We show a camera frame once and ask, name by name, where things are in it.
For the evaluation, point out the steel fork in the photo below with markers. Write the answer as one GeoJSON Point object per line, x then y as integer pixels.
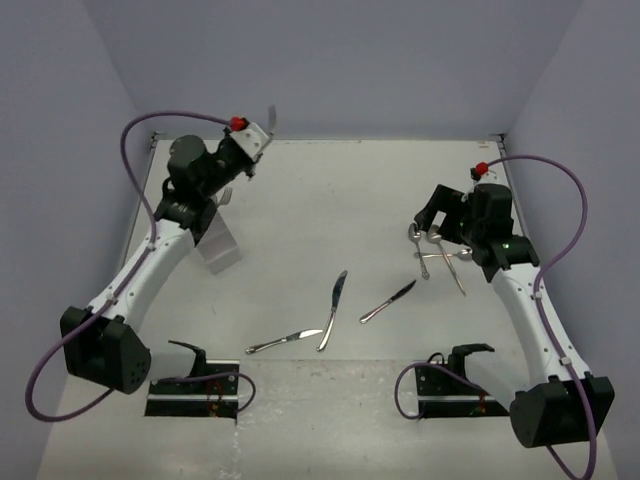
{"type": "Point", "coordinates": [267, 133]}
{"type": "Point", "coordinates": [224, 197]}

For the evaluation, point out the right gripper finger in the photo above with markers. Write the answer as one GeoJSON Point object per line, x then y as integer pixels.
{"type": "Point", "coordinates": [451, 227]}
{"type": "Point", "coordinates": [442, 199]}

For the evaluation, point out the clear plastic utensil container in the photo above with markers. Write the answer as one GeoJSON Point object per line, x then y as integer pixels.
{"type": "Point", "coordinates": [218, 248]}

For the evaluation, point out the right corner metal bracket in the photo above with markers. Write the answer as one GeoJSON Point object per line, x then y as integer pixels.
{"type": "Point", "coordinates": [499, 139]}

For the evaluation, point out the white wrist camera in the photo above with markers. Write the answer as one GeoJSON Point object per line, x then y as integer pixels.
{"type": "Point", "coordinates": [489, 177]}
{"type": "Point", "coordinates": [252, 139]}

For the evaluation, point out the steel knife centre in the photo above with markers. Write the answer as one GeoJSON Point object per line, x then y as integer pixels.
{"type": "Point", "coordinates": [335, 299]}

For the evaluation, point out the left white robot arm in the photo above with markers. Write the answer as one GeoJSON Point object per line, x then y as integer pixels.
{"type": "Point", "coordinates": [103, 345]}

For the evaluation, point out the crosswise steel spoon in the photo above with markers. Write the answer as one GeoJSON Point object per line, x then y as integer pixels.
{"type": "Point", "coordinates": [463, 255]}

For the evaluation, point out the steel knife right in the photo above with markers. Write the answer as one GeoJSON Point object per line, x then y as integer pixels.
{"type": "Point", "coordinates": [396, 296]}

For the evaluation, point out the large steel spoon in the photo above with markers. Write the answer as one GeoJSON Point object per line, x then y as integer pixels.
{"type": "Point", "coordinates": [435, 238]}

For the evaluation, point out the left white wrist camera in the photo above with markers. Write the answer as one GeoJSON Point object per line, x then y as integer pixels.
{"type": "Point", "coordinates": [252, 139]}

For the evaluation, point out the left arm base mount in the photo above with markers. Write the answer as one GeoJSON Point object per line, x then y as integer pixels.
{"type": "Point", "coordinates": [185, 383]}

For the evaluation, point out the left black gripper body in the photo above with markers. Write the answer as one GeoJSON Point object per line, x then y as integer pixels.
{"type": "Point", "coordinates": [229, 164]}

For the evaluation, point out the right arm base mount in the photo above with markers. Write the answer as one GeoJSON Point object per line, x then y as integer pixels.
{"type": "Point", "coordinates": [443, 389]}

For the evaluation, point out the corner metal bracket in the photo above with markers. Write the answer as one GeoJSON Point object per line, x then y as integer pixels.
{"type": "Point", "coordinates": [499, 139]}
{"type": "Point", "coordinates": [155, 138]}

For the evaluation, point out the steel knife lower left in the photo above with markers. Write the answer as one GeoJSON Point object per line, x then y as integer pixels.
{"type": "Point", "coordinates": [283, 340]}

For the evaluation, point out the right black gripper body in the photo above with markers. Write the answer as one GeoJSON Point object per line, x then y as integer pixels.
{"type": "Point", "coordinates": [473, 227]}

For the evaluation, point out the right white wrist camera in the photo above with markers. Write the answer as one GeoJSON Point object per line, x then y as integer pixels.
{"type": "Point", "coordinates": [489, 177]}

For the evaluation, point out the left corner metal bracket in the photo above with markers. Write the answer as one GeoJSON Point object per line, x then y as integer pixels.
{"type": "Point", "coordinates": [155, 138]}

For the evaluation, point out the steel knife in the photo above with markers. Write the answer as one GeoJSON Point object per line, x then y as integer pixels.
{"type": "Point", "coordinates": [283, 340]}
{"type": "Point", "coordinates": [396, 296]}
{"type": "Point", "coordinates": [335, 299]}

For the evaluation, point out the small ornate steel spoon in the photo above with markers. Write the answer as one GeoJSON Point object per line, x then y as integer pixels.
{"type": "Point", "coordinates": [415, 235]}

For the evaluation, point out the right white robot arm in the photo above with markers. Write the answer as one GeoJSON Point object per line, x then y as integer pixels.
{"type": "Point", "coordinates": [560, 401]}

